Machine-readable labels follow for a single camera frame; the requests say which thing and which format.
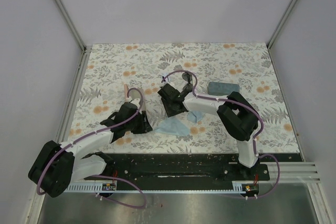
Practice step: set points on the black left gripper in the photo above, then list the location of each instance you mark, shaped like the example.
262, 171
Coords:
145, 126

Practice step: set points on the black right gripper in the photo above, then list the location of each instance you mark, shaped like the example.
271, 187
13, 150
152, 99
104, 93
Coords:
169, 113

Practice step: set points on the light blue cloth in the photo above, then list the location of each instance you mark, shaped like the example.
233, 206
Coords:
195, 116
172, 126

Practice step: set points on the black sunglasses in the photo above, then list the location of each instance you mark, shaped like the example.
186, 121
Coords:
188, 88

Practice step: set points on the pink glasses case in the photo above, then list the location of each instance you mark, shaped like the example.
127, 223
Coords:
135, 93

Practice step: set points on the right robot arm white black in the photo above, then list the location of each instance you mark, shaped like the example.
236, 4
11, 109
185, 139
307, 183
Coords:
239, 118

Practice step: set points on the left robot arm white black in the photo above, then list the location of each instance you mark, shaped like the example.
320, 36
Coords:
58, 165

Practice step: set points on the blue-grey glasses case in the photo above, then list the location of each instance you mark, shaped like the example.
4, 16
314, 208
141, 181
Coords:
221, 89

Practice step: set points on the floral table mat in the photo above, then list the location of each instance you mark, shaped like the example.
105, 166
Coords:
112, 66

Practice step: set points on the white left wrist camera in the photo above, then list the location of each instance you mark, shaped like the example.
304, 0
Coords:
135, 101

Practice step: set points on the white frame sunglasses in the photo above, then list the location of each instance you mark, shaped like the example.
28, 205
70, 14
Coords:
165, 78

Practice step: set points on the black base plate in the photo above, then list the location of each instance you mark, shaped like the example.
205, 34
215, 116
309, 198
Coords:
180, 172

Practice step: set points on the left aluminium frame post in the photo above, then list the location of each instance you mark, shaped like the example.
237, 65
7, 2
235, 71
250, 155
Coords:
72, 28

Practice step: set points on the aluminium frame post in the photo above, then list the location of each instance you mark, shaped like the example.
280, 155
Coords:
72, 28
281, 24

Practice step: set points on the white slotted cable duct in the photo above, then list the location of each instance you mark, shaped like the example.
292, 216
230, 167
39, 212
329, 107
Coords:
114, 187

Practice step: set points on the right aluminium frame post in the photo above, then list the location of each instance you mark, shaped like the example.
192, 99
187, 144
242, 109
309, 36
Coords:
281, 24

